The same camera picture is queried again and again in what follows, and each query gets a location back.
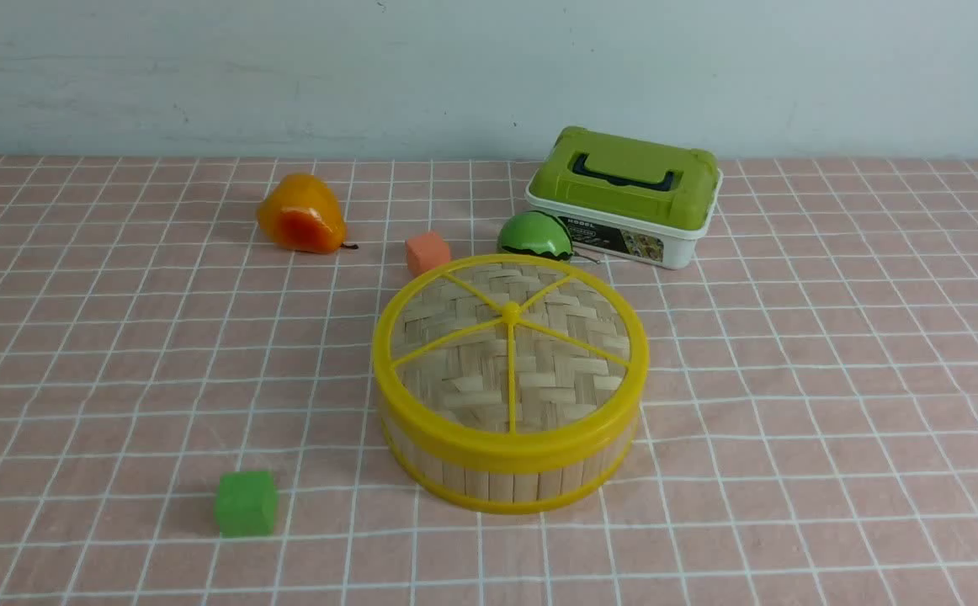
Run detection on bamboo steamer basket yellow rims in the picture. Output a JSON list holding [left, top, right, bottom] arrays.
[[379, 407, 640, 515]]

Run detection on pink checkered tablecloth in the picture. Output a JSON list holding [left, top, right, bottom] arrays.
[[0, 157, 978, 605]]

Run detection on yellow woven steamer lid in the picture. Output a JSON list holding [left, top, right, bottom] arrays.
[[371, 254, 650, 473]]

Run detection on orange foam cube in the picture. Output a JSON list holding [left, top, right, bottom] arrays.
[[405, 231, 452, 277]]

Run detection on orange yellow toy pear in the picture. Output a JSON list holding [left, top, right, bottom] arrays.
[[257, 173, 359, 254]]

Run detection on green foam cube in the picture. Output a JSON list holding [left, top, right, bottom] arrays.
[[215, 469, 279, 538]]

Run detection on green lidded white storage box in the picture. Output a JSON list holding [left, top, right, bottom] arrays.
[[526, 125, 723, 271]]

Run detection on green toy watermelon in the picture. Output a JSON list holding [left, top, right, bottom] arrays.
[[497, 210, 599, 263]]

